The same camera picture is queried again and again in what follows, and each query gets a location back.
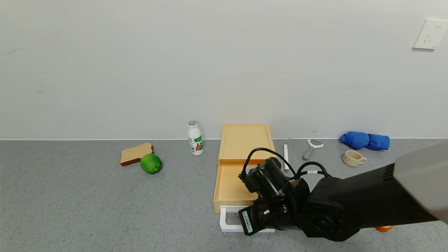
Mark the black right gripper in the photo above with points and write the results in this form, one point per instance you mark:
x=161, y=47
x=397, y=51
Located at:
x=247, y=221

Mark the white milk bottle green label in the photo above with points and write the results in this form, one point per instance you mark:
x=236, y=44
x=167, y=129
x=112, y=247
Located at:
x=195, y=140

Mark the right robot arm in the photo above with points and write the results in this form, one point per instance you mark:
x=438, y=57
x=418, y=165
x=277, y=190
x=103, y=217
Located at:
x=350, y=206

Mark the white wall socket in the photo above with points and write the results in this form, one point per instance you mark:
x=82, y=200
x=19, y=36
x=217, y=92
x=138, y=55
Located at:
x=429, y=34

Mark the green lime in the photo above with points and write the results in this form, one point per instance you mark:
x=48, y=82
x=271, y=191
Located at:
x=151, y=163

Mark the beige cup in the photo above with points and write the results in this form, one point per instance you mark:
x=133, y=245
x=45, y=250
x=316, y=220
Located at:
x=352, y=158

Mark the white bread slice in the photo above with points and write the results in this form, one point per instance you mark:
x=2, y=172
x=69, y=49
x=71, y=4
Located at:
x=383, y=229

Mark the white pen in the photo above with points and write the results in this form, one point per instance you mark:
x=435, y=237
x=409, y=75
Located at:
x=285, y=154

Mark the rolled blue cloth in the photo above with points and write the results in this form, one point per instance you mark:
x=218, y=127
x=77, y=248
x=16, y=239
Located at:
x=364, y=140

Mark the brown toast slice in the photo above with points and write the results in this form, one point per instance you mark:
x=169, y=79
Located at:
x=134, y=154

